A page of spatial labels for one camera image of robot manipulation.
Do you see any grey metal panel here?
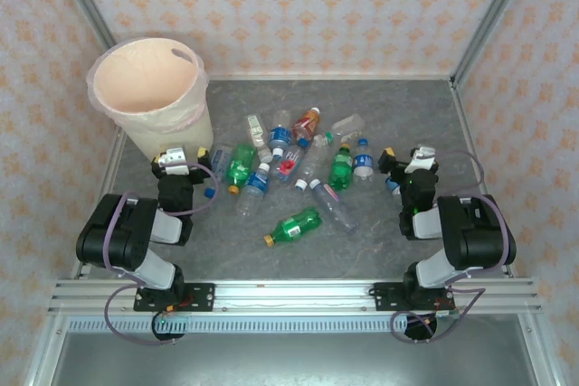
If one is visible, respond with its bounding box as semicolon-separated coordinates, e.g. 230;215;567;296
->
47;330;542;386

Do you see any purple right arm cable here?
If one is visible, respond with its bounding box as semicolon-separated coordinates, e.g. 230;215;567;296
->
389;149;517;344

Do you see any clear bottle blue label white cap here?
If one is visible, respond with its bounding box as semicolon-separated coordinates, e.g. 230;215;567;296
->
233;161;272;218

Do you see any aluminium table side rail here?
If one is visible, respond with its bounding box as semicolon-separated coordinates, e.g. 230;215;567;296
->
71;126;127;279
449;79;517;278

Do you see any clear bottle pink label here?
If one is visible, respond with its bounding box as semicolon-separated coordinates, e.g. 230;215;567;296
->
308;178;360;234

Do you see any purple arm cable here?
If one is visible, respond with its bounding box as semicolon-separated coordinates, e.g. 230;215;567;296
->
102;162;221;346
389;149;517;344

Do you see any pink plastic bin liner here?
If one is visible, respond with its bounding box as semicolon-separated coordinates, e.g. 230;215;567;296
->
86;36;209;134

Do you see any clear bottle white green label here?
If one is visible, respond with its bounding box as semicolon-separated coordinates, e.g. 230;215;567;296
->
245;113;274;165

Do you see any red flower label bottle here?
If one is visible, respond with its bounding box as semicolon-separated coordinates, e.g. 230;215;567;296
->
274;137;309;184

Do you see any aluminium table end rail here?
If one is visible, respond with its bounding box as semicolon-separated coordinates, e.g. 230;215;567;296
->
205;71;455;83

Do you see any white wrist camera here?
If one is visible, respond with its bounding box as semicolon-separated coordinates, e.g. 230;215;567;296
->
404;145;439;174
157;146;189;175

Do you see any plain clear bottle white cap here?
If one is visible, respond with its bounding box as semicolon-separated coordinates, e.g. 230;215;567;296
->
294;132;335;192

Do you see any crushed clear bottle green cap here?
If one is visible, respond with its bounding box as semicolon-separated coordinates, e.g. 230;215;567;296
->
324;113;366;143

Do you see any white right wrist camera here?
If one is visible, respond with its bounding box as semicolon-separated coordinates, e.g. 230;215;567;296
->
404;145;439;174

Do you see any Pocari Sweat clear bottle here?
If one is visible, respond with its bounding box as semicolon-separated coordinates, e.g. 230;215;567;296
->
269;108;293;160

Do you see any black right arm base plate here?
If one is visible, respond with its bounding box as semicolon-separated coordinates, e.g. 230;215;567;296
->
372;282;457;314

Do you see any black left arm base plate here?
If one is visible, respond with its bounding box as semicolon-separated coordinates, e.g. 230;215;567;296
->
132;282;216;314

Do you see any grey slotted cable duct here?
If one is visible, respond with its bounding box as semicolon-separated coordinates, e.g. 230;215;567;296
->
66;315;458;335

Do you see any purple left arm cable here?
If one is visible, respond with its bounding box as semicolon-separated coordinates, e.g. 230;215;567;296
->
102;162;221;346

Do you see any green Sprite plastic bottle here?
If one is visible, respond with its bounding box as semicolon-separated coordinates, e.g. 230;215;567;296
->
224;143;259;195
327;143;356;192
263;206;324;249

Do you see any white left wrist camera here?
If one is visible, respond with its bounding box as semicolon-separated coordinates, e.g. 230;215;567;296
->
157;146;189;175

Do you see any aluminium mounting rail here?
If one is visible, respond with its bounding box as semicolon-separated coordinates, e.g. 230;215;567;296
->
48;278;543;315

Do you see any orange red label bottle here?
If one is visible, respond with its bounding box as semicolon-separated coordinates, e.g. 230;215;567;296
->
290;107;323;143

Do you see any white plastic waste bin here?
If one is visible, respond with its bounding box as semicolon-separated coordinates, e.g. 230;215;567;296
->
86;36;214;162

